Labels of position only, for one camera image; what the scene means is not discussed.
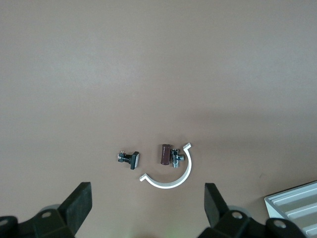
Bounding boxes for chrome valve fitting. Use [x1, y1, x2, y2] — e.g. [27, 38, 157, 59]
[170, 148, 185, 169]

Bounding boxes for white semicircular pipe clamp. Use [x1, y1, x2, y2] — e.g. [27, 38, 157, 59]
[138, 142, 193, 189]

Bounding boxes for white drawer cabinet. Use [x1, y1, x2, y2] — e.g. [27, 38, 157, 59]
[264, 180, 317, 238]

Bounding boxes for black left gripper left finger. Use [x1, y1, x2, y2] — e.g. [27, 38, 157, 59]
[0, 182, 93, 238]

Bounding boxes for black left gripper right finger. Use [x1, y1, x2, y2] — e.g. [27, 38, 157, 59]
[198, 183, 305, 238]

